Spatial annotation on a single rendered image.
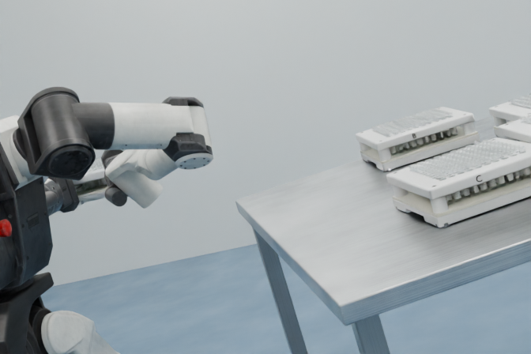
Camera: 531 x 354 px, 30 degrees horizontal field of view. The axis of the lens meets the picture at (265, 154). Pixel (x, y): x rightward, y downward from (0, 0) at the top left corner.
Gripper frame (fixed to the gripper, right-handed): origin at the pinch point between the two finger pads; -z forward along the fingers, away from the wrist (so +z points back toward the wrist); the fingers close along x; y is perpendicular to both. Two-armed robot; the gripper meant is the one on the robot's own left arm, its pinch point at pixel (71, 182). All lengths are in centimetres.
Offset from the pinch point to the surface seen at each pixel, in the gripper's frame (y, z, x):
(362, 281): 89, 61, 16
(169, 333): -92, -165, 104
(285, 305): 36, -20, 47
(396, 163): 75, -20, 17
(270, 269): 35, -20, 37
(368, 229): 81, 30, 17
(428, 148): 82, -24, 16
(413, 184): 92, 31, 10
